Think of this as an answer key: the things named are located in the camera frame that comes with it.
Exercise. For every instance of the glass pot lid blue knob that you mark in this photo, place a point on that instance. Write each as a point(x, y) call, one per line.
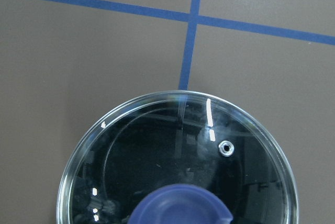
point(177, 157)

